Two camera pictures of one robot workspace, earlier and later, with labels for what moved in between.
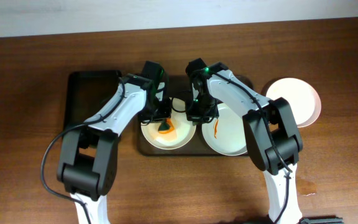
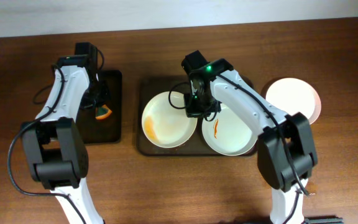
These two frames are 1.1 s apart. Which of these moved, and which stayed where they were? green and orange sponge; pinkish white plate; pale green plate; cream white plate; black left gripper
Moved: black left gripper; green and orange sponge
Stayed: pinkish white plate; pale green plate; cream white plate
